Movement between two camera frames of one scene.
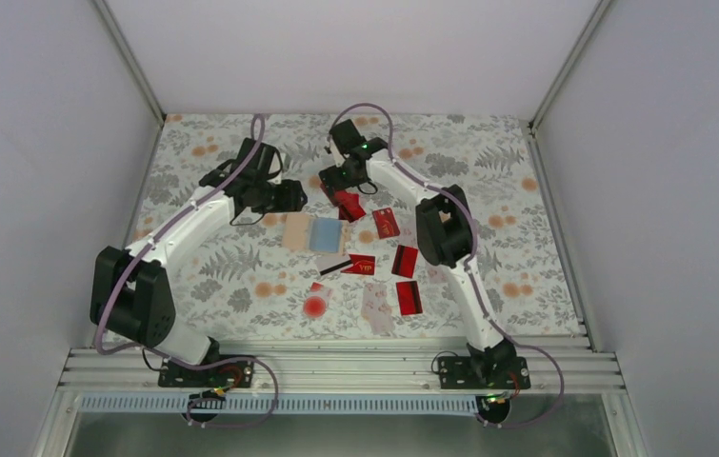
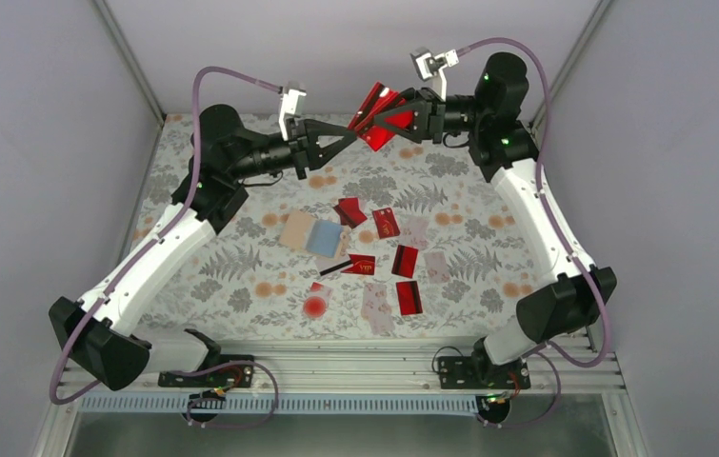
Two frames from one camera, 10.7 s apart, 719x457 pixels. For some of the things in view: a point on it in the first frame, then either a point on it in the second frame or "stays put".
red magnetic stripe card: x=405 y=261 stays put
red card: x=349 y=205 to x=378 y=99
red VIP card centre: x=361 y=265 stays put
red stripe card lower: x=409 y=298 stays put
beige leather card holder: x=318 y=234 stays put
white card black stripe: x=329 y=263 stays put
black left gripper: x=289 y=200 to x=304 y=143
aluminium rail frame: x=343 y=363 stays put
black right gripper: x=329 y=177 to x=429 y=113
